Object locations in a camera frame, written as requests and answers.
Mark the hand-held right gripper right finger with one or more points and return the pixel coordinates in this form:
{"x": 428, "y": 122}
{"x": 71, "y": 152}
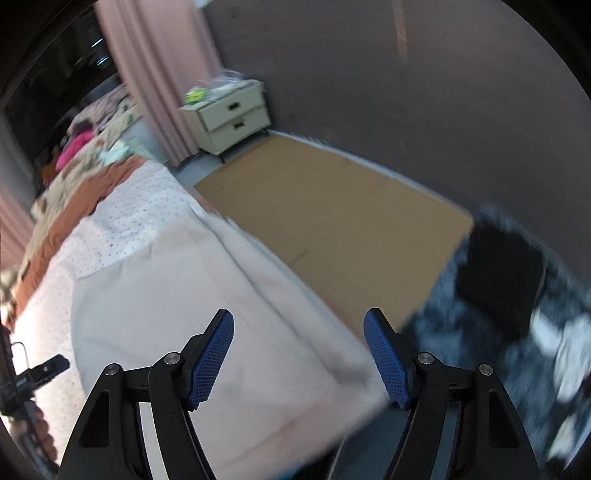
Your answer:
{"x": 388, "y": 364}

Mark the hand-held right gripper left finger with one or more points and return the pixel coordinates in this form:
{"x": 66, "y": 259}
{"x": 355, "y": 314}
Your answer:
{"x": 212, "y": 364}

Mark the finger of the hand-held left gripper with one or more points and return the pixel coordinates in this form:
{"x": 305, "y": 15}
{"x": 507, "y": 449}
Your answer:
{"x": 48, "y": 369}

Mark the large beige garment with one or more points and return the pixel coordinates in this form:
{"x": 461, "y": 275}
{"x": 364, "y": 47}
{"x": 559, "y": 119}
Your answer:
{"x": 184, "y": 286}

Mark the person's left hand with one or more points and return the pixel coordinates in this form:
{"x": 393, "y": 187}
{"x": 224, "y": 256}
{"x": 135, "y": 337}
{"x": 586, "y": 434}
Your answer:
{"x": 41, "y": 429}

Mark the black and white rug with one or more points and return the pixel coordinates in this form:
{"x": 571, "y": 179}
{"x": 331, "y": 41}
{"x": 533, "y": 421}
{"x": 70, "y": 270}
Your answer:
{"x": 461, "y": 337}

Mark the black bag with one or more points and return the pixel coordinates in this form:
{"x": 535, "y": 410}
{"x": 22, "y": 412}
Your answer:
{"x": 498, "y": 277}

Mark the pink curtain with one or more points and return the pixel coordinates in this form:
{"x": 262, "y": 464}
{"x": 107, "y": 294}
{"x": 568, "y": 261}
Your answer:
{"x": 152, "y": 69}
{"x": 11, "y": 221}

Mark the brown cardboard sheet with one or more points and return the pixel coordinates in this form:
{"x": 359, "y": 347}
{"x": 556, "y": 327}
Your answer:
{"x": 346, "y": 207}

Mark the white floral blanket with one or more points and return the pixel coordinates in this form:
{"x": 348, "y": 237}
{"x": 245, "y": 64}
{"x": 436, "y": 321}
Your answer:
{"x": 138, "y": 207}

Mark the orange-brown duvet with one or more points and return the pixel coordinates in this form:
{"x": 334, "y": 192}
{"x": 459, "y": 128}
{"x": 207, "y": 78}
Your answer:
{"x": 92, "y": 189}

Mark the beige printed blanket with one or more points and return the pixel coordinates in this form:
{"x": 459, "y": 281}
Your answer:
{"x": 83, "y": 173}

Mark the pink cloth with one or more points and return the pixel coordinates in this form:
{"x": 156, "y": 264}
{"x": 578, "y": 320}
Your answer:
{"x": 74, "y": 147}

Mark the cream nightstand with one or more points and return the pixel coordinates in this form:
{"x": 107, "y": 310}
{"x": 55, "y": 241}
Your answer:
{"x": 231, "y": 120}

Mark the green packet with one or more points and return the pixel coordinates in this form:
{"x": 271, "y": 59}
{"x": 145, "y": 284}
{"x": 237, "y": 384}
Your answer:
{"x": 195, "y": 96}

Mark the white floral cloth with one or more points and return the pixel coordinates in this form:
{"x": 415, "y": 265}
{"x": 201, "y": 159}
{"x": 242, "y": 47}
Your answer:
{"x": 111, "y": 104}

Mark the clear plastic bag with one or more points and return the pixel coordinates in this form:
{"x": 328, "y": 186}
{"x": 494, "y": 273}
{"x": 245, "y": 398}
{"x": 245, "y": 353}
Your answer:
{"x": 226, "y": 83}

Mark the dark window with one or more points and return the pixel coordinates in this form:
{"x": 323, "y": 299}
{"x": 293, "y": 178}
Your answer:
{"x": 55, "y": 69}

